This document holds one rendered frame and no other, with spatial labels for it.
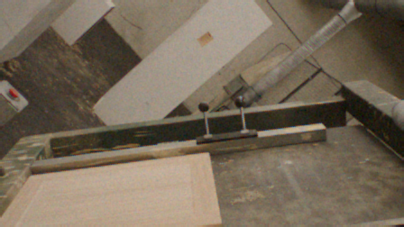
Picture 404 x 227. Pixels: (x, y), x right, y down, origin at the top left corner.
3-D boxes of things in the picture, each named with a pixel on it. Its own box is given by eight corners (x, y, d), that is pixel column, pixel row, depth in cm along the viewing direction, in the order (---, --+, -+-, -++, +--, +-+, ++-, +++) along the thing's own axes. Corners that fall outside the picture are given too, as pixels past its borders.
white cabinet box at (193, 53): (101, 96, 565) (232, -20, 534) (134, 131, 578) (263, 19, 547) (91, 109, 506) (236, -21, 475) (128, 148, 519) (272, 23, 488)
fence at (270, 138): (38, 171, 155) (34, 160, 154) (322, 134, 157) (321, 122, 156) (33, 177, 150) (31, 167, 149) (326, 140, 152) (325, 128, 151)
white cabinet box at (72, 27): (47, 9, 635) (86, -27, 624) (78, 41, 648) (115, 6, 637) (37, 11, 592) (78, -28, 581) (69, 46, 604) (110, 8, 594)
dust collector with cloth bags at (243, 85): (169, 121, 771) (274, 31, 738) (198, 150, 786) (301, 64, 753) (166, 148, 639) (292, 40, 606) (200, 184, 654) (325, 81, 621)
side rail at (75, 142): (59, 158, 181) (53, 132, 177) (342, 122, 183) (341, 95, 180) (55, 165, 175) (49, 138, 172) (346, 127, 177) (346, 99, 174)
